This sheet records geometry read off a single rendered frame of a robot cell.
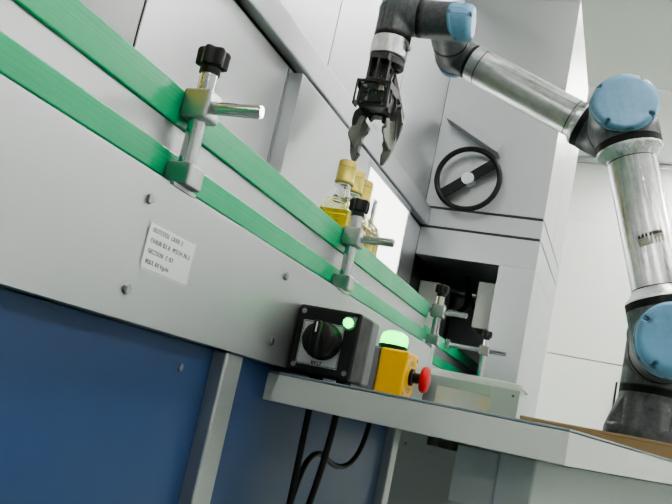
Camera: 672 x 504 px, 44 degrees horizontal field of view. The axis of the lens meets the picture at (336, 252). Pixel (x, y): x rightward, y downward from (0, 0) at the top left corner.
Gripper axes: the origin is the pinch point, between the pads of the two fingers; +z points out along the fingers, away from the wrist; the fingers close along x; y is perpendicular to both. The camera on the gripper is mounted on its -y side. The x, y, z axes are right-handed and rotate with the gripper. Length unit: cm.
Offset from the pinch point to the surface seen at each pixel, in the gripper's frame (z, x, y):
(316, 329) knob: 40, 20, 61
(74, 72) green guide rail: 29, 13, 104
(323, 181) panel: 3.6, -11.6, -7.4
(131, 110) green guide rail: 29, 13, 96
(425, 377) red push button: 41, 26, 28
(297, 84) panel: -8.7, -12.5, 13.7
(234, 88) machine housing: 0.6, -14.9, 32.2
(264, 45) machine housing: -10.7, -14.9, 25.6
